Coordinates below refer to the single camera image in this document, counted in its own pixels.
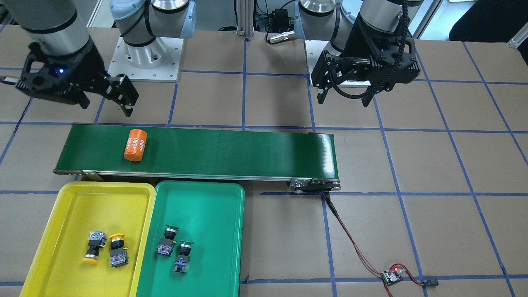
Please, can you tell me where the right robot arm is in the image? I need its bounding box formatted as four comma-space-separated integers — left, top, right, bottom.
1, 0, 196, 117

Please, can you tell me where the green tray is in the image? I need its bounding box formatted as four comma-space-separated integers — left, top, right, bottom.
136, 181, 245, 297

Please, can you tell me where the yellow tray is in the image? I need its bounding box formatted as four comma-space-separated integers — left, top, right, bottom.
21, 181, 156, 297

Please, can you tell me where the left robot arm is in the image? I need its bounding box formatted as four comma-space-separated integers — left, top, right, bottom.
294, 0, 422, 107

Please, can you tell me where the orange cylinder marked 4680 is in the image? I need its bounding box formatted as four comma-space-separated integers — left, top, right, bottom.
124, 129, 147, 162

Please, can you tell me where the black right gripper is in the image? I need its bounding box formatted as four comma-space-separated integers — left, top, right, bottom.
16, 39, 139, 117

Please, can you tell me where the green push button red contact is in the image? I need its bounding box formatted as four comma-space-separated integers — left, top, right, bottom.
156, 224, 179, 257

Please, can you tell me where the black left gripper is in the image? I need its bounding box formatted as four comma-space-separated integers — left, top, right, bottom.
311, 14, 421, 107

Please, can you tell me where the green conveyor belt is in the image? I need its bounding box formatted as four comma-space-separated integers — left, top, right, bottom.
53, 123, 341, 193

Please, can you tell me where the green push button blue contact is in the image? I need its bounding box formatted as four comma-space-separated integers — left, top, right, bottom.
173, 241, 194, 274

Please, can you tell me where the aluminium frame post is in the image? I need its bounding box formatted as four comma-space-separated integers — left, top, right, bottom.
235, 0, 256, 40

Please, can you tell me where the yellow push button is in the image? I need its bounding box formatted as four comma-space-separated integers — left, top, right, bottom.
82, 231, 107, 264
109, 233, 129, 268

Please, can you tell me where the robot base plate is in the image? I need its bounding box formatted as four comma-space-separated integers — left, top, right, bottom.
304, 41, 363, 87
108, 37, 185, 83

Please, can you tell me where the small controller circuit board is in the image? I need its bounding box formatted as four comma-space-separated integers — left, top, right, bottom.
381, 266, 404, 286

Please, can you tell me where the red black power cable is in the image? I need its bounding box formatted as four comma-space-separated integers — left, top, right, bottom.
320, 192, 425, 285

